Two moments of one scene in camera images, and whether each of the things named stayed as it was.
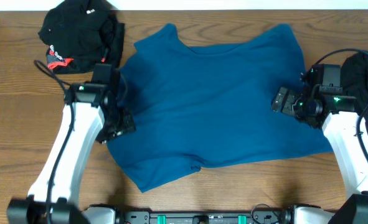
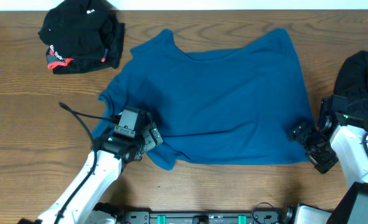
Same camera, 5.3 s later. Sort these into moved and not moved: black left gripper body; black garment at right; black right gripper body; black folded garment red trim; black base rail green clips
Moved: black right gripper body; black left gripper body
Not moved: black garment at right; black base rail green clips; black folded garment red trim
